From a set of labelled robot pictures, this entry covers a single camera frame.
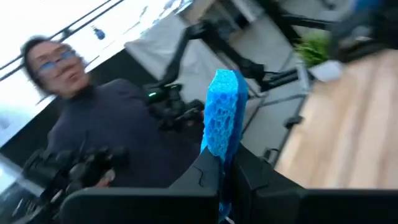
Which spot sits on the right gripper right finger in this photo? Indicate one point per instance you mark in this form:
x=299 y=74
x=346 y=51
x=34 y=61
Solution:
x=295 y=207

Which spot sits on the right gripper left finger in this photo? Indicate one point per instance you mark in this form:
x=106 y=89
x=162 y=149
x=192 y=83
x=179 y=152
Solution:
x=155 y=205

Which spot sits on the blue cellulose sponge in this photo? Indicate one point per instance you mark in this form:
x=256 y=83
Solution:
x=224 y=118

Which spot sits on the person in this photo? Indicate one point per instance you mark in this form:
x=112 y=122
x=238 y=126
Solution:
x=109 y=124

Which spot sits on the green plant in white pot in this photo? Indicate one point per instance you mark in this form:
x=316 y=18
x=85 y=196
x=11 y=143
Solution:
x=312 y=49

